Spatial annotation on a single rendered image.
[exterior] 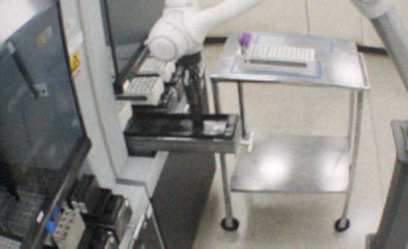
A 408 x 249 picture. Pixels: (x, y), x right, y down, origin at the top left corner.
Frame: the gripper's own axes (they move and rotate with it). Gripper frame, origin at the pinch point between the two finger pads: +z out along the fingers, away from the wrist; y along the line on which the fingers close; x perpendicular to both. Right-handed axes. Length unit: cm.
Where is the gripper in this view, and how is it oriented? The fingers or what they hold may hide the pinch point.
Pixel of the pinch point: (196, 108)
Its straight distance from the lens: 151.2
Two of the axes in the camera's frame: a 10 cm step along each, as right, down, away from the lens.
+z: 1.1, 8.2, 5.6
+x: 9.7, 0.2, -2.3
